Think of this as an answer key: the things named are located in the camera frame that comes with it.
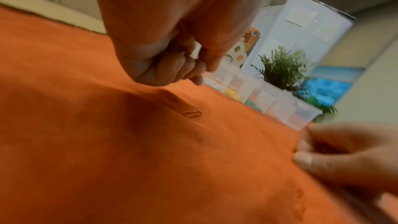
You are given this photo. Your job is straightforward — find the person's right hand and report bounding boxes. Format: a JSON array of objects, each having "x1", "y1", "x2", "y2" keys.
[{"x1": 292, "y1": 123, "x2": 398, "y2": 197}]

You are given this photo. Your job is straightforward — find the person's left hand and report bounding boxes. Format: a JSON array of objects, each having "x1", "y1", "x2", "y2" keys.
[{"x1": 88, "y1": 0, "x2": 279, "y2": 88}]

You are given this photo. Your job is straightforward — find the pile of white paper clips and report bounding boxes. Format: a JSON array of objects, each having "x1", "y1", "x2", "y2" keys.
[{"x1": 203, "y1": 73, "x2": 227, "y2": 91}]

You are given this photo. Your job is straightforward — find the clear plastic compartment box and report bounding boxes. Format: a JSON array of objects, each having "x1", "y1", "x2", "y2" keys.
[{"x1": 202, "y1": 58, "x2": 324, "y2": 132}]

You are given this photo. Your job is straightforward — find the pile of yellow paper clips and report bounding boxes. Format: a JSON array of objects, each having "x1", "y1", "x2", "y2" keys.
[{"x1": 223, "y1": 88, "x2": 245, "y2": 100}]

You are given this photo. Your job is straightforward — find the colored paper clips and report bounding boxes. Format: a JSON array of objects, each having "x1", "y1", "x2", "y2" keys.
[{"x1": 181, "y1": 110, "x2": 308, "y2": 222}]

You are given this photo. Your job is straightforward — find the pile of green paper clips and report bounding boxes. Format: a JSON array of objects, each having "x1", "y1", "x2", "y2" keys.
[{"x1": 243, "y1": 97, "x2": 264, "y2": 111}]

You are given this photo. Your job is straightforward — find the white paw-shaped bookend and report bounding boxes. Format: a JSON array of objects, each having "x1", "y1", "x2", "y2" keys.
[{"x1": 225, "y1": 41, "x2": 250, "y2": 68}]

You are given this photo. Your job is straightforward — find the orange cover book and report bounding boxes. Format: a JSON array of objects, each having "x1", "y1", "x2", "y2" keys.
[{"x1": 242, "y1": 27, "x2": 262, "y2": 54}]

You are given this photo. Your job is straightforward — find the small green potted plant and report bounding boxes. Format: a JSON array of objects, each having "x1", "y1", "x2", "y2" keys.
[{"x1": 249, "y1": 46, "x2": 338, "y2": 122}]

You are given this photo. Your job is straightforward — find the red tablecloth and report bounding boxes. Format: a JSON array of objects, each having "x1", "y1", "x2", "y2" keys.
[{"x1": 0, "y1": 5, "x2": 398, "y2": 224}]

